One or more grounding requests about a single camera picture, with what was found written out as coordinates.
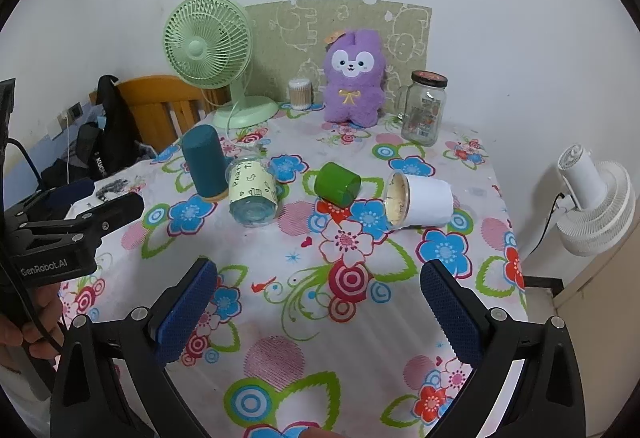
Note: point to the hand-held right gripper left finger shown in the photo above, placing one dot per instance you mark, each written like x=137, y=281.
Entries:
x=187, y=313

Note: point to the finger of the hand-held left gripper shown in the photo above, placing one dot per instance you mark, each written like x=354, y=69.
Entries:
x=112, y=210

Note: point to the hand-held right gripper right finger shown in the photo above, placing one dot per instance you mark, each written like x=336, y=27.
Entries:
x=450, y=318

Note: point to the dark teal cup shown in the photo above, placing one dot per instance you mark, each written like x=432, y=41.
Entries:
x=205, y=160

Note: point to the white paper cup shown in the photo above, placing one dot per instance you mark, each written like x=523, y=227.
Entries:
x=427, y=200

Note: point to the green plastic cup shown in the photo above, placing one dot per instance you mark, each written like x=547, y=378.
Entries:
x=336, y=183

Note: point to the person's left hand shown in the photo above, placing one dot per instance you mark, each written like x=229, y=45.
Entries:
x=47, y=313

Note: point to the white printed cloth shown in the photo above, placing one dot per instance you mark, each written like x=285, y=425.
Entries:
x=117, y=188

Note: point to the dark blue cloth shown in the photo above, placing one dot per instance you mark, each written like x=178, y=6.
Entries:
x=65, y=193

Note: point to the black bag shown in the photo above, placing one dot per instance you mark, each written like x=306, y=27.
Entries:
x=112, y=128

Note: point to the wooden chair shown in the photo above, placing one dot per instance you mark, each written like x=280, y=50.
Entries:
x=150, y=103

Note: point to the floral tablecloth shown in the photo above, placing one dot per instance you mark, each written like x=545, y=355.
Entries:
x=320, y=318

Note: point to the glass jar with yellow label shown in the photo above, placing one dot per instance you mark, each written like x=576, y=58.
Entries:
x=251, y=190

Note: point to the beige cabinet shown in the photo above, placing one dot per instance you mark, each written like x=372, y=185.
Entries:
x=590, y=318

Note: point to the white floor fan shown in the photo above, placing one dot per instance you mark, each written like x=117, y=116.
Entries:
x=595, y=208

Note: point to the green desk fan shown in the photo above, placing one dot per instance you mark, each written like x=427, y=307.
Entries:
x=205, y=48

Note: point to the glass jar with black lid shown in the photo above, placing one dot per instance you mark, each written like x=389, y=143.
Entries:
x=422, y=113

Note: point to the cotton swab jar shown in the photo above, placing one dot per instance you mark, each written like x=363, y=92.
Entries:
x=300, y=94

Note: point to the purple plush toy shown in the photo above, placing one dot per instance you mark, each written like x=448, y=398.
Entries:
x=352, y=88

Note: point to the printed cardboard sheet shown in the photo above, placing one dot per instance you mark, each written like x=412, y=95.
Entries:
x=300, y=33

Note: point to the wall outlet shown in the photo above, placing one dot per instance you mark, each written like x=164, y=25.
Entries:
x=74, y=111

